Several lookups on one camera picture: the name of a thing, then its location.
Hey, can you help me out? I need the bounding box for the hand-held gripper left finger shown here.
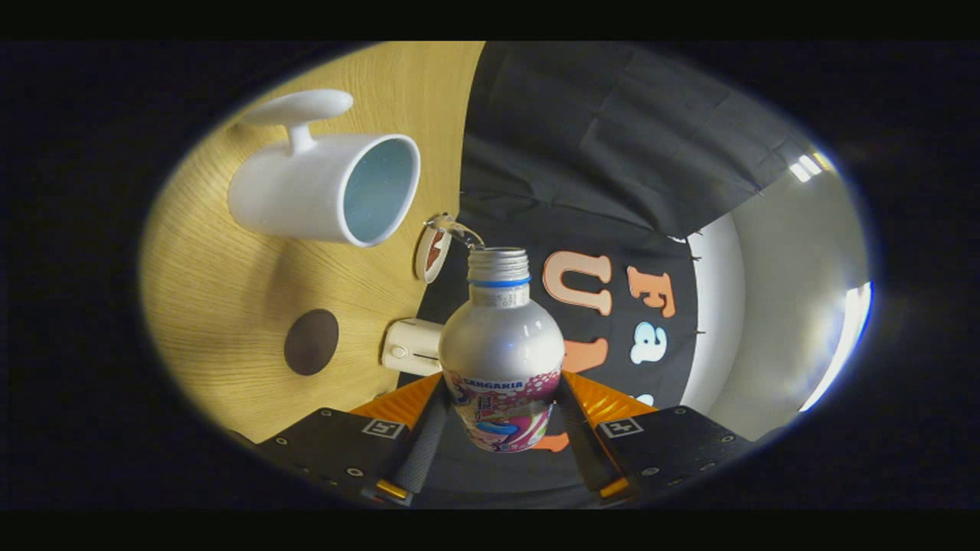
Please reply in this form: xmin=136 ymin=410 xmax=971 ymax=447
xmin=256 ymin=373 xmax=452 ymax=507

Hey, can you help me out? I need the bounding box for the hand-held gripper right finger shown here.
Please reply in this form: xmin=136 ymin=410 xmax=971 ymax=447
xmin=553 ymin=371 xmax=755 ymax=506

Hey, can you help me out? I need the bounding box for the silver juice bottle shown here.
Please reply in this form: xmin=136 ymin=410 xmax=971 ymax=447
xmin=438 ymin=246 xmax=566 ymax=453

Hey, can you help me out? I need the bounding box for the dark brown round coaster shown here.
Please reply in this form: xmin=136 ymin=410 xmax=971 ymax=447
xmin=283 ymin=308 xmax=340 ymax=377

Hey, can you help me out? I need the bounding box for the white cup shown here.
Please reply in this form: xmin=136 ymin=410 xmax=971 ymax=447
xmin=227 ymin=89 xmax=422 ymax=248

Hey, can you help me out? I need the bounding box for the white toaster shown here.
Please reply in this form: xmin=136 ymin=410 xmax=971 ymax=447
xmin=381 ymin=318 xmax=445 ymax=377

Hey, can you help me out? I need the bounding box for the small white plate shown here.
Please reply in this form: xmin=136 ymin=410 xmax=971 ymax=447
xmin=414 ymin=222 xmax=452 ymax=285

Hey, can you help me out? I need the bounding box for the small clear glass container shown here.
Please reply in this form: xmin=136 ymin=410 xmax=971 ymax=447
xmin=423 ymin=214 xmax=486 ymax=250

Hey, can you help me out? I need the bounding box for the wooden table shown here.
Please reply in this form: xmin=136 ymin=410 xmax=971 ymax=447
xmin=139 ymin=41 xmax=487 ymax=445

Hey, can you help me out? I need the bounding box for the black backdrop cloth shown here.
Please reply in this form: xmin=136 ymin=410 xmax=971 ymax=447
xmin=398 ymin=41 xmax=812 ymax=506

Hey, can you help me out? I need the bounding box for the ceiling tube light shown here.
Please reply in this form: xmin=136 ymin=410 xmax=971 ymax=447
xmin=789 ymin=151 xmax=835 ymax=183

